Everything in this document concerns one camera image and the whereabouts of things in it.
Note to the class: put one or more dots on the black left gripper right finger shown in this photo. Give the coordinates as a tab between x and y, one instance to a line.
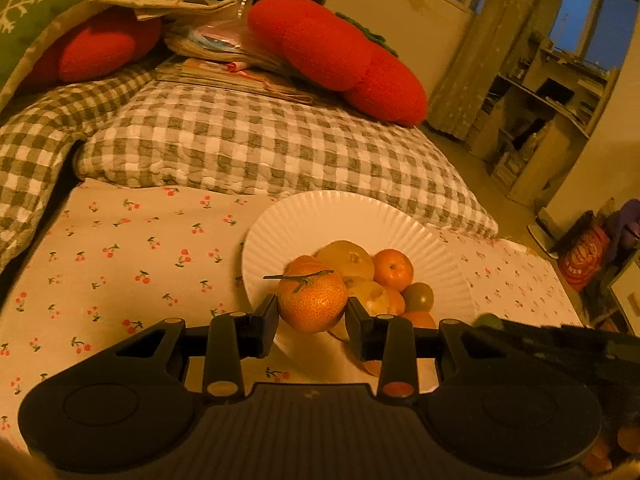
390	340

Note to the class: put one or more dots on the orange printed bag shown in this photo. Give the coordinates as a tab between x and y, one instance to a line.
584	258

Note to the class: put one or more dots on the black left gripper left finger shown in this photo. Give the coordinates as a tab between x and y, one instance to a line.
233	337

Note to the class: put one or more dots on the small orange fruit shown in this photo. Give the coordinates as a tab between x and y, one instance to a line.
393	269

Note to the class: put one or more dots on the green patterned curtain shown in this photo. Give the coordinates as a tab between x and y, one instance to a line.
489	41

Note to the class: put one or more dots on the orange mandarin with stem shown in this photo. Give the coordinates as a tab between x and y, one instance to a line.
310	303

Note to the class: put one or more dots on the green embroidered pillow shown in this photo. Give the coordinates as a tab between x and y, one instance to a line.
29	28

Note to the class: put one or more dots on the wooden shelf unit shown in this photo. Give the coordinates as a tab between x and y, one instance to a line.
537	118

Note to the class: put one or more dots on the grey checked cushion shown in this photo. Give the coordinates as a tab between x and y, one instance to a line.
238	143

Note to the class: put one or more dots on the orange plush pillow left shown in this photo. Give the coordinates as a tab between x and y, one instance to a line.
104	43

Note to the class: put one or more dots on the orange plush pumpkin pillow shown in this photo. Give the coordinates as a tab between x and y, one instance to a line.
338	56

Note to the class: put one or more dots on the cherry print white cloth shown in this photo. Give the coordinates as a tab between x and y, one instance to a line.
117	261

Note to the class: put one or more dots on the white fluted paper plate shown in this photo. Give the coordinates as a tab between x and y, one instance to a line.
302	224

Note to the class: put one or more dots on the stack of books and papers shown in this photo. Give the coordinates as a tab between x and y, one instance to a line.
216	48

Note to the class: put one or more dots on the green tomato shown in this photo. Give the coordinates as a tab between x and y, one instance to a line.
418	297

